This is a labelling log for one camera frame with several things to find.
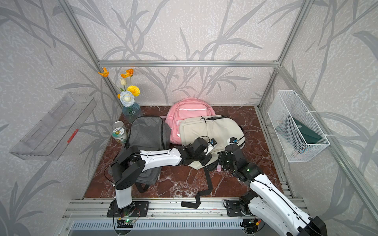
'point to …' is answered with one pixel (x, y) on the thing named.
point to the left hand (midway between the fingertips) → (211, 155)
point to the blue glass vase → (131, 112)
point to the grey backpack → (148, 132)
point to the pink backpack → (184, 109)
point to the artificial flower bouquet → (127, 96)
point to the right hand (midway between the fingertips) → (218, 153)
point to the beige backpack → (221, 130)
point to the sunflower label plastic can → (119, 134)
